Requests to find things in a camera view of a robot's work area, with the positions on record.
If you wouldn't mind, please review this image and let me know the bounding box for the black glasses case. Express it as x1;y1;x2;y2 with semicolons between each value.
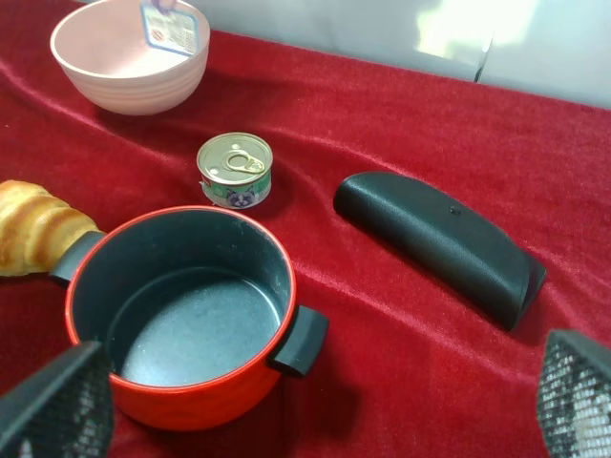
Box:
333;172;547;330

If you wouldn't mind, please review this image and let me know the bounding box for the striped croissant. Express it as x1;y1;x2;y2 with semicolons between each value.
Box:
1;179;99;278

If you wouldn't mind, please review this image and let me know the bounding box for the red pot with black handles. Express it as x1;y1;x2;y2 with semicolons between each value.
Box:
51;205;328;431

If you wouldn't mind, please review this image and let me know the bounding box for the red velvet tablecloth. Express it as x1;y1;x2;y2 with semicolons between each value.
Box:
1;1;610;457

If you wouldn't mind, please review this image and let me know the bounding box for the colourful paper hang tag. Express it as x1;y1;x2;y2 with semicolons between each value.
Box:
140;1;200;57

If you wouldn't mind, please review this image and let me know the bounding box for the right gripper black mesh-padded right finger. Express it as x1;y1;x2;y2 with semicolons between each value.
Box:
537;329;610;457

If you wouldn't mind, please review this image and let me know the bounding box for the pink ribbed bowl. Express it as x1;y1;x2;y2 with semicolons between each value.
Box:
50;1;211;115

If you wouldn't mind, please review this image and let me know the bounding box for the small cat food can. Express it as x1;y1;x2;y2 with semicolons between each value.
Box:
196;132;273;210

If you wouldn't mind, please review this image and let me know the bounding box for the right gripper black mesh-padded left finger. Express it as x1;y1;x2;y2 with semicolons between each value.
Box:
1;342;115;458

